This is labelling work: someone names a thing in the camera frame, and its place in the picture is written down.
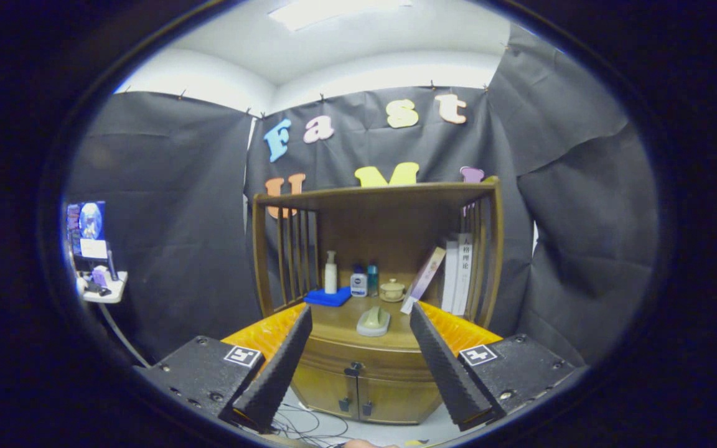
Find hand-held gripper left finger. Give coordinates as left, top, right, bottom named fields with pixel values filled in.
left=134, top=304, right=314, bottom=434

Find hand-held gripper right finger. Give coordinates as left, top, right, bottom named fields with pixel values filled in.
left=408, top=302, right=577, bottom=432

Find wooden cabinet door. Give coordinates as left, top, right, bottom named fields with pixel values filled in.
left=293, top=372, right=359, bottom=419
left=357, top=381, right=441, bottom=425

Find wooden countertop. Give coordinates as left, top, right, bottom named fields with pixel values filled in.
left=307, top=274, right=426, bottom=350

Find wooden cabinet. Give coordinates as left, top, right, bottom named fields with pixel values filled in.
left=251, top=176, right=505, bottom=426

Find blue folded cloth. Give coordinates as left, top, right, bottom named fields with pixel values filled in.
left=304, top=287, right=352, bottom=307

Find purple book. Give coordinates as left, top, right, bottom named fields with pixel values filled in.
left=400, top=247, right=446, bottom=315

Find beige lidded teacup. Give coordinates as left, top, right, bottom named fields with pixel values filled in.
left=379, top=279, right=406, bottom=303

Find white book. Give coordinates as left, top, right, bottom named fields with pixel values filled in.
left=455, top=233, right=473, bottom=316

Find white pump bottle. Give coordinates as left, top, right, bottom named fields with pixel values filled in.
left=324, top=251, right=339, bottom=295

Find computer monitor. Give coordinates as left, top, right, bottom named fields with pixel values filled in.
left=65, top=200, right=110, bottom=271

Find ceiling light panel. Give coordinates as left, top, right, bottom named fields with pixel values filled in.
left=268, top=0, right=412, bottom=32

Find black floor cables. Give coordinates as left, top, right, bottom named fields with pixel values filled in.
left=268, top=403, right=350, bottom=446

